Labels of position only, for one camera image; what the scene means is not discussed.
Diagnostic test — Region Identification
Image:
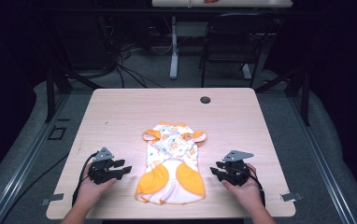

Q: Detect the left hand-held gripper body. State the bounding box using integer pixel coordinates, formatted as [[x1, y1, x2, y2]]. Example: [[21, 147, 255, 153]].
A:
[[87, 147, 119, 186]]

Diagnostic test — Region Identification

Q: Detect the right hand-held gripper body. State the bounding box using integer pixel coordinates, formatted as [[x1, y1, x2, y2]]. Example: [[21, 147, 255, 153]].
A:
[[217, 149, 255, 188]]

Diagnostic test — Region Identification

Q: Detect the white and orange baby outfit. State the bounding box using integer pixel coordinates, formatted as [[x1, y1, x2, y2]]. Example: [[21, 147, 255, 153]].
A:
[[135, 120, 207, 206]]

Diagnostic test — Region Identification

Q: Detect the person's left hand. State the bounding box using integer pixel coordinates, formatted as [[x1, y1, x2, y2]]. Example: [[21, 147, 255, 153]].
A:
[[79, 162, 119, 204]]

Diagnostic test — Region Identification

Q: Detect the person's right hand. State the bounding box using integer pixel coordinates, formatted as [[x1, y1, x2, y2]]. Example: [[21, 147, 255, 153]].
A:
[[221, 162, 264, 207]]

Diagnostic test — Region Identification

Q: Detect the black metal stand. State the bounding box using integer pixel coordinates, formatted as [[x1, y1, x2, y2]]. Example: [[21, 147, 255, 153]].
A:
[[39, 15, 104, 123], [254, 66, 312, 127]]

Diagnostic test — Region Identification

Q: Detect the black folding chair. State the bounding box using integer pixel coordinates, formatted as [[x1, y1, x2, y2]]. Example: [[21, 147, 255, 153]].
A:
[[198, 12, 276, 89]]

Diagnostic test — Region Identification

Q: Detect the white background desk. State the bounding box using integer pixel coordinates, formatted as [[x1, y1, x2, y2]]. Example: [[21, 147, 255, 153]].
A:
[[151, 0, 293, 80]]

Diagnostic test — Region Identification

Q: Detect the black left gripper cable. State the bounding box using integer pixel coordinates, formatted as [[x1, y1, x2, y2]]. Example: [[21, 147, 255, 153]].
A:
[[71, 151, 100, 207]]

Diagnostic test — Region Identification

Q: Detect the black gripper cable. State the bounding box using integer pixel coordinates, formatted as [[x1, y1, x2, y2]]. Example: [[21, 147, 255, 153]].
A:
[[245, 165, 266, 208], [71, 151, 100, 207]]

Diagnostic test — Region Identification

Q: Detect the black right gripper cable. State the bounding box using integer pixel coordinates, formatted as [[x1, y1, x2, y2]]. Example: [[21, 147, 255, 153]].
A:
[[245, 165, 266, 208]]

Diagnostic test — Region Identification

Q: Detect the grey metal table bracket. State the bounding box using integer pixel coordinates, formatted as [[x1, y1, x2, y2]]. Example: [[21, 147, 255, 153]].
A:
[[39, 192, 65, 207], [279, 192, 304, 203]]

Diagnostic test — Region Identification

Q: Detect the black floor cable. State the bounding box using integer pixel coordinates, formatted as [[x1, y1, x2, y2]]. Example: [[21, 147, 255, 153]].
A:
[[0, 151, 72, 224]]

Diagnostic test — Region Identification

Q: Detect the aluminium floor rail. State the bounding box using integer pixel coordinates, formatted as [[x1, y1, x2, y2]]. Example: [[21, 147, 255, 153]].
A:
[[287, 94, 357, 224], [0, 92, 72, 224]]

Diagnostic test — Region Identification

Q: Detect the bundle of black floor cables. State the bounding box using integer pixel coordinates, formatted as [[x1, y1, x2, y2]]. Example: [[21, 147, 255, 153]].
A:
[[96, 15, 165, 90]]

